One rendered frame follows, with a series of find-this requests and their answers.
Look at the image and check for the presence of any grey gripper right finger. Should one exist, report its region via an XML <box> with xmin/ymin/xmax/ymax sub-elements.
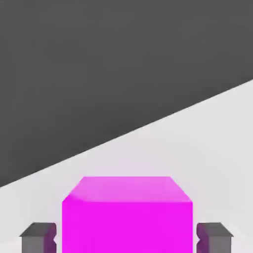
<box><xmin>196</xmin><ymin>222</ymin><xmax>253</xmax><ymax>253</ymax></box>

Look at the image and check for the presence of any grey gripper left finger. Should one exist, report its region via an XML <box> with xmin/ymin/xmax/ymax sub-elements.
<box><xmin>0</xmin><ymin>222</ymin><xmax>57</xmax><ymax>253</ymax></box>

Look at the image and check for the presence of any small magenta cube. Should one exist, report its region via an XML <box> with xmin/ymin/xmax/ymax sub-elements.
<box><xmin>61</xmin><ymin>176</ymin><xmax>193</xmax><ymax>253</ymax></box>

